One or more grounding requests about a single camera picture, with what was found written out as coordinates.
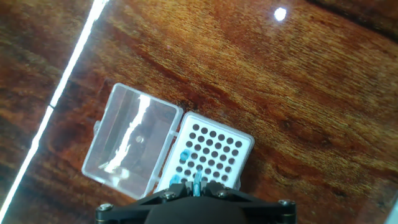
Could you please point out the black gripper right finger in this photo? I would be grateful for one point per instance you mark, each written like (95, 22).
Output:
(217, 191)

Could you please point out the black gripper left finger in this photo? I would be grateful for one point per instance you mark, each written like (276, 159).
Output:
(174, 191)

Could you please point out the glossy wooden board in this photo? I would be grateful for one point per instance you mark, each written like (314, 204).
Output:
(248, 77)

